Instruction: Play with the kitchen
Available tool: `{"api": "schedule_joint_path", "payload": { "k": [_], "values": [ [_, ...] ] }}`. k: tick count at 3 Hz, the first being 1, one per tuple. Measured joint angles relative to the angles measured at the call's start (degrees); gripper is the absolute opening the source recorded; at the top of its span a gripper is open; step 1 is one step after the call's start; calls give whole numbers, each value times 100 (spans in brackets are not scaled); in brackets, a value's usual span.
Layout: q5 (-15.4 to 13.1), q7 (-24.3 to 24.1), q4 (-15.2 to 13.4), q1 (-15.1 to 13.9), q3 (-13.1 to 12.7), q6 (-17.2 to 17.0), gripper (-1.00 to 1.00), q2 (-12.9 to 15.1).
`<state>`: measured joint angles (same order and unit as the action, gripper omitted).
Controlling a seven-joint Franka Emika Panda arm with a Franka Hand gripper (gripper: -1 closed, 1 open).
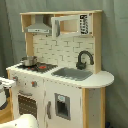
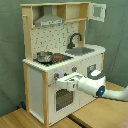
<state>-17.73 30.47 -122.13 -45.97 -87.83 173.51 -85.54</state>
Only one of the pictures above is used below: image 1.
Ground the white microwave door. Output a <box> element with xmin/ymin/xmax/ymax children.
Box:
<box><xmin>51</xmin><ymin>13</ymin><xmax>92</xmax><ymax>38</ymax></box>

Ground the wooden toy kitchen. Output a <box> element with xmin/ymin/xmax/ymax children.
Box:
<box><xmin>7</xmin><ymin>10</ymin><xmax>114</xmax><ymax>128</ymax></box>

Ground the grey toy sink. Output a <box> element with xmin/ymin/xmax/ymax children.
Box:
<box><xmin>52</xmin><ymin>67</ymin><xmax>92</xmax><ymax>81</ymax></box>

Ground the black toy faucet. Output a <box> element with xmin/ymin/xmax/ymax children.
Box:
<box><xmin>76</xmin><ymin>50</ymin><xmax>94</xmax><ymax>70</ymax></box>

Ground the black toy stovetop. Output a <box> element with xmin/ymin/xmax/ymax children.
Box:
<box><xmin>19</xmin><ymin>62</ymin><xmax>56</xmax><ymax>73</ymax></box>

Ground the small steel pot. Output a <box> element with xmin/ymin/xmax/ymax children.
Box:
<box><xmin>21</xmin><ymin>56</ymin><xmax>37</xmax><ymax>66</ymax></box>

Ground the red oven knob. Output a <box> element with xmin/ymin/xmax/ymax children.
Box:
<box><xmin>31</xmin><ymin>81</ymin><xmax>37</xmax><ymax>87</ymax></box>

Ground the grey range hood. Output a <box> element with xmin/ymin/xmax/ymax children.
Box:
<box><xmin>25</xmin><ymin>15</ymin><xmax>52</xmax><ymax>34</ymax></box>

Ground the oven door with window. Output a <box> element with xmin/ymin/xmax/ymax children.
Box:
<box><xmin>18</xmin><ymin>91</ymin><xmax>37</xmax><ymax>117</ymax></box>

